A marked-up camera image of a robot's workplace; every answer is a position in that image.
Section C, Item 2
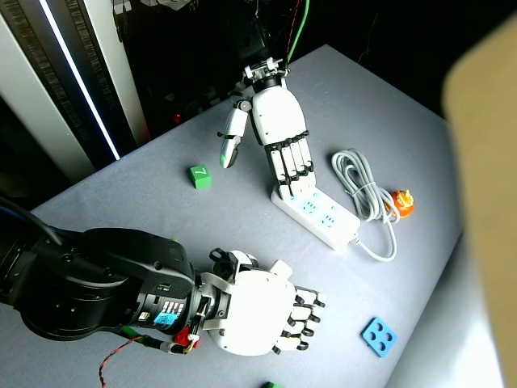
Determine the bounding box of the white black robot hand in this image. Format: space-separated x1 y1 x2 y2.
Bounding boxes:
217 84 317 202
200 247 327 357

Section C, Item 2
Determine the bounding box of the white power strip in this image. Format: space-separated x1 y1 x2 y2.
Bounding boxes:
269 186 362 251

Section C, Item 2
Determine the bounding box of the grey table cloth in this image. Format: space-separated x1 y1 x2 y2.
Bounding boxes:
0 43 506 388

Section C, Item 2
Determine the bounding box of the green cube with number seven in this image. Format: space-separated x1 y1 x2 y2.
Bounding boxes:
188 163 213 191

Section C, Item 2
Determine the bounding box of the blue block with four holes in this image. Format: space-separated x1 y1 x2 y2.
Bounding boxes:
360 316 400 360

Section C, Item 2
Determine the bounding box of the orange toy fruit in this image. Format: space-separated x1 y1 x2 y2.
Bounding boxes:
388 188 416 218

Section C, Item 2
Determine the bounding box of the white light strip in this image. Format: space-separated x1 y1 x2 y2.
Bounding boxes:
38 0 121 162

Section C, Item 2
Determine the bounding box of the beige blurred board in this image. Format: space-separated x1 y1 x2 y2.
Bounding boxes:
443 0 517 388

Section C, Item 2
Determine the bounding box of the grey coiled power cable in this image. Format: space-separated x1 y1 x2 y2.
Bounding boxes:
330 148 401 263

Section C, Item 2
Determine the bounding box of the white cabinet frame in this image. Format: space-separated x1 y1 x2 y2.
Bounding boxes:
0 0 151 186

